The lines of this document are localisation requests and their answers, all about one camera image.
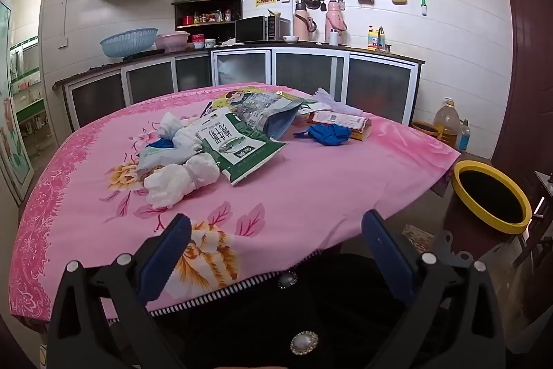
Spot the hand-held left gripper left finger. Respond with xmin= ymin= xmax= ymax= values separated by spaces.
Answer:
xmin=47 ymin=213 xmax=193 ymax=369

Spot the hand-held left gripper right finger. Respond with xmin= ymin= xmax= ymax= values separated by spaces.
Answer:
xmin=360 ymin=209 xmax=508 ymax=369

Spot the white diaper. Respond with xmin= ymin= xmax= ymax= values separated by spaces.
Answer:
xmin=144 ymin=156 xmax=221 ymax=209

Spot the yellow rimmed trash bin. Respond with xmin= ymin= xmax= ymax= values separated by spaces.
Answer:
xmin=441 ymin=160 xmax=533 ymax=257

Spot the green cartoon print bag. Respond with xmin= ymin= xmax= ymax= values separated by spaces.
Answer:
xmin=203 ymin=89 xmax=305 ymax=140

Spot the person's black jacket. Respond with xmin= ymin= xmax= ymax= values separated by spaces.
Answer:
xmin=108 ymin=248 xmax=433 ymax=369

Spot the pink floral tablecloth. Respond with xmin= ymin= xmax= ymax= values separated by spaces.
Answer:
xmin=9 ymin=83 xmax=462 ymax=322

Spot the white blue crumpled wrapper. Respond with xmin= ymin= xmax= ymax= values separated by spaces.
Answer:
xmin=138 ymin=112 xmax=208 ymax=171

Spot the brown bucket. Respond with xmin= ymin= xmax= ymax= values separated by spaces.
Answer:
xmin=410 ymin=120 xmax=441 ymax=140

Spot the white and green milk bag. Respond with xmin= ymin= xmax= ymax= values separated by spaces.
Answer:
xmin=190 ymin=112 xmax=288 ymax=186

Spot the blue cloth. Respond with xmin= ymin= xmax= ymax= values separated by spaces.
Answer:
xmin=294 ymin=123 xmax=350 ymax=147

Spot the small blue liquid bottle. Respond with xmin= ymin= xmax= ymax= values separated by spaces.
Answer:
xmin=457 ymin=119 xmax=471 ymax=151

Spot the orange flat box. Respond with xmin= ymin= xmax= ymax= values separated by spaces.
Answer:
xmin=308 ymin=110 xmax=372 ymax=141

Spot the large cooking oil bottle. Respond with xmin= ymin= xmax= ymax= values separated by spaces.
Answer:
xmin=433 ymin=98 xmax=462 ymax=149

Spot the purple plastic bag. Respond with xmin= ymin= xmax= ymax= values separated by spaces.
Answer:
xmin=315 ymin=87 xmax=368 ymax=116

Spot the dark wooden stool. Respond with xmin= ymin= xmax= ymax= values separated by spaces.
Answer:
xmin=525 ymin=170 xmax=553 ymax=266

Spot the kitchen counter cabinet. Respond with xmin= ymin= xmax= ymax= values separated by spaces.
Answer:
xmin=53 ymin=40 xmax=426 ymax=132

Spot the pink plastic basin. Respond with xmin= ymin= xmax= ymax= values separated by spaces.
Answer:
xmin=154 ymin=31 xmax=191 ymax=53

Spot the blue plastic basket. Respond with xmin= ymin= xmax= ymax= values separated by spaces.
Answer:
xmin=100 ymin=27 xmax=159 ymax=58

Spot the dark red door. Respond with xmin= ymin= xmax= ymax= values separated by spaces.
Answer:
xmin=490 ymin=0 xmax=553 ymax=197

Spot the row of seasoning jars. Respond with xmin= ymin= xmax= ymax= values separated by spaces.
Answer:
xmin=181 ymin=9 xmax=234 ymax=25

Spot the black microwave oven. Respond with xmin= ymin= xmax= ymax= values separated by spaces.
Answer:
xmin=234 ymin=15 xmax=291 ymax=45

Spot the beige pink thermos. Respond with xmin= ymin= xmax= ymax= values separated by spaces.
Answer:
xmin=293 ymin=1 xmax=318 ymax=43

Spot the dark wooden spice shelf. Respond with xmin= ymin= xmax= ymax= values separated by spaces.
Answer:
xmin=171 ymin=0 xmax=245 ymax=43

